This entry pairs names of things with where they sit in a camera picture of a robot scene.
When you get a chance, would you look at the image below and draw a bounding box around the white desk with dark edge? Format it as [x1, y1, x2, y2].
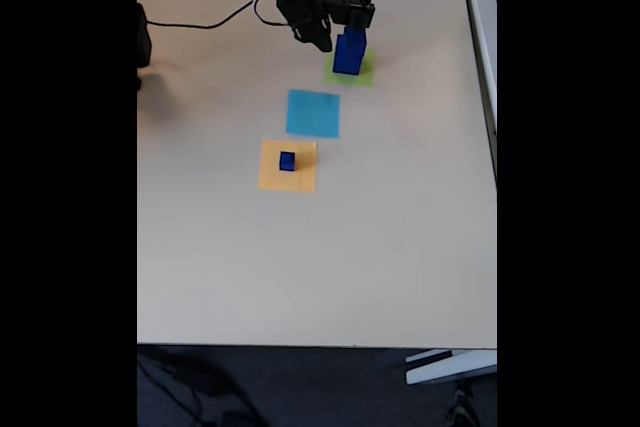
[457, 0, 498, 188]

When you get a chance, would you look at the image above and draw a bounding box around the green paper square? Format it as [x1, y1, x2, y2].
[322, 44, 377, 88]

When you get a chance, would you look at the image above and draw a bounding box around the medium blue cube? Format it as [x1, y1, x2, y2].
[337, 28, 368, 56]

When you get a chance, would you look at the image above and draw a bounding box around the orange paper square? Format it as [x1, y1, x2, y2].
[257, 138, 319, 194]

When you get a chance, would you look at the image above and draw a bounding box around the light blue paper square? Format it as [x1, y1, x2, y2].
[285, 89, 341, 140]

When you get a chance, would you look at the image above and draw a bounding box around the large blue cube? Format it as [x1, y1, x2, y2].
[332, 44, 365, 77]

